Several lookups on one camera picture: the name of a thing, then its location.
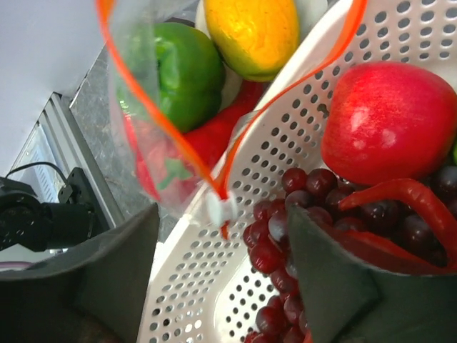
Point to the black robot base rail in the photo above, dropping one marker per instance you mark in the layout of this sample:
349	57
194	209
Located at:
39	226

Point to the red chili pepper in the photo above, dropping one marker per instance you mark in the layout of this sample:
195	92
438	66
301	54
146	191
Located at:
211	140

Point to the red crayfish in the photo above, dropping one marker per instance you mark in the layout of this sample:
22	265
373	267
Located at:
428	229

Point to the dark grape bunch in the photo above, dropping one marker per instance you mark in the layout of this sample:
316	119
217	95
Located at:
283	318

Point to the white radish with leaves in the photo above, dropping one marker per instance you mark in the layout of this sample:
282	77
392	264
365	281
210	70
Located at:
309	12

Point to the green bell pepper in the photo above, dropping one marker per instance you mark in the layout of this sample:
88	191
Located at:
180	67

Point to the yellow green mango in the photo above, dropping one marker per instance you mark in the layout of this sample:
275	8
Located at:
255	38

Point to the white plastic basket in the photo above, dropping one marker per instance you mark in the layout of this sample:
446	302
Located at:
203	287

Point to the clear zip top bag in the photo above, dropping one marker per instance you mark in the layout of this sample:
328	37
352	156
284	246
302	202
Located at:
304	83

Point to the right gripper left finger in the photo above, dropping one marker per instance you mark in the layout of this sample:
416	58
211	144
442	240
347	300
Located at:
95	292

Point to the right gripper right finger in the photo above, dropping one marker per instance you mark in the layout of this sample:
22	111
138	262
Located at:
375	296

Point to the red apple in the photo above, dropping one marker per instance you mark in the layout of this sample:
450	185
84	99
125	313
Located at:
160	170

